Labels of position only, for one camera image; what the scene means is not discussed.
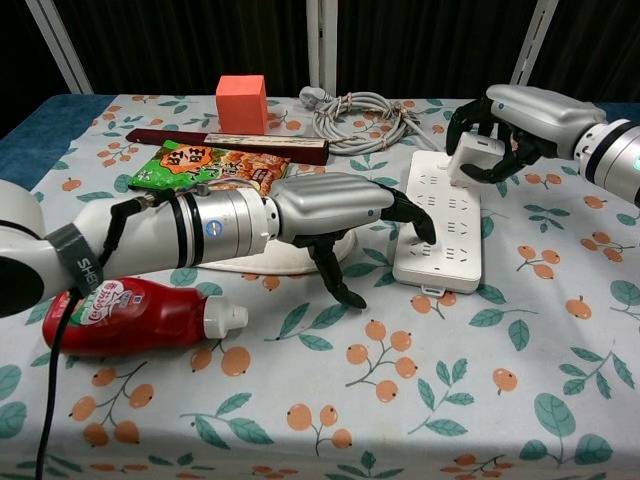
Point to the dark folded hand fan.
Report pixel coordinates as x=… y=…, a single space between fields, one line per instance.
x=225 y=142

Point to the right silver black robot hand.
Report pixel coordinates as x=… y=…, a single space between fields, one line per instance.
x=540 y=112

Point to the blue table cover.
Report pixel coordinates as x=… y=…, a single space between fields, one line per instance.
x=45 y=117

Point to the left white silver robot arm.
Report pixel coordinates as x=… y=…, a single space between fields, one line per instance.
x=220 y=227

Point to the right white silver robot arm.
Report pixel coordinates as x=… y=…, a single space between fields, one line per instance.
x=617 y=155

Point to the black pleated curtain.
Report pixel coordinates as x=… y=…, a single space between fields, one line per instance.
x=200 y=40

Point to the white power strip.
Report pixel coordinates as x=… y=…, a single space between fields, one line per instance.
x=450 y=240

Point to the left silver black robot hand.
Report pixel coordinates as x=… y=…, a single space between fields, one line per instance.
x=325 y=200

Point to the red ketchup squeeze bottle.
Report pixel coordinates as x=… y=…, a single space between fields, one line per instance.
x=135 y=320

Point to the floral grey tablecloth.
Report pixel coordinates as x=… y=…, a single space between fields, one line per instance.
x=450 y=360

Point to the white metal frame post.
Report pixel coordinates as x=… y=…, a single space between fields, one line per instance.
x=535 y=40
x=321 y=45
x=67 y=45

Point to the orange cube block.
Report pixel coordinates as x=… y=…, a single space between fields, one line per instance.
x=240 y=107

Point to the green snack bag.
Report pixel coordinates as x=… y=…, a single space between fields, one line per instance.
x=200 y=167

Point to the white charger plug adapter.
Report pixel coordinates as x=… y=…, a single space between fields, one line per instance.
x=475 y=152

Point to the white disposable slipper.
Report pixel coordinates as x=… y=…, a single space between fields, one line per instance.
x=280 y=262

